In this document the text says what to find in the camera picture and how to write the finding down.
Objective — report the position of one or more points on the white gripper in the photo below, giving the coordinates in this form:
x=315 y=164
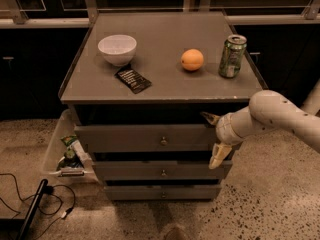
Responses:
x=226 y=129

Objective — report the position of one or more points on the grey top drawer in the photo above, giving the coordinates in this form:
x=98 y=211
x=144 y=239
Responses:
x=146 y=138

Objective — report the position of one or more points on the grey drawer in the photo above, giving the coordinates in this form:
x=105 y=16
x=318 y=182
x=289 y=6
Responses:
x=159 y=170
x=146 y=138
x=167 y=192

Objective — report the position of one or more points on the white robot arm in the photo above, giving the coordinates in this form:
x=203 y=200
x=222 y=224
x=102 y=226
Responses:
x=267 y=110

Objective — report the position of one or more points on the grey bottom drawer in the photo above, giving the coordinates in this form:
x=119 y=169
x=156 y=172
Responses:
x=167 y=192

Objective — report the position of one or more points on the grey drawer cabinet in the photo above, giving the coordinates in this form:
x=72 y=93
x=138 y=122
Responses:
x=177 y=96

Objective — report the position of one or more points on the grey middle drawer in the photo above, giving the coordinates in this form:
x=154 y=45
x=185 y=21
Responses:
x=159 y=170

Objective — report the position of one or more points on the orange fruit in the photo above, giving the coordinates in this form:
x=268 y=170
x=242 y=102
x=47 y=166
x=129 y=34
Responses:
x=192 y=60

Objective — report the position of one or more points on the green soda can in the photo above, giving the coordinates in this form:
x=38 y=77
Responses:
x=232 y=54

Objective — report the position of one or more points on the black snack packet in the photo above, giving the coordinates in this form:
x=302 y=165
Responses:
x=132 y=79

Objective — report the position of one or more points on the white ceramic bowl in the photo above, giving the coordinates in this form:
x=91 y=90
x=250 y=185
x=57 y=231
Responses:
x=118 y=50

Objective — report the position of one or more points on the metal railing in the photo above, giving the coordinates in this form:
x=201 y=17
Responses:
x=237 y=12

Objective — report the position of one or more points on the green chip bag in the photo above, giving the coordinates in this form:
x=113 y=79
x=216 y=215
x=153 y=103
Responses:
x=68 y=140

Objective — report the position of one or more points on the clear plastic bin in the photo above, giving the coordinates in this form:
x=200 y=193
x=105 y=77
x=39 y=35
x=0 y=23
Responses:
x=55 y=152

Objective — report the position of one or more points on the black flat bar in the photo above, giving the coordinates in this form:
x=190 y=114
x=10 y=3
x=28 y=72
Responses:
x=32 y=210

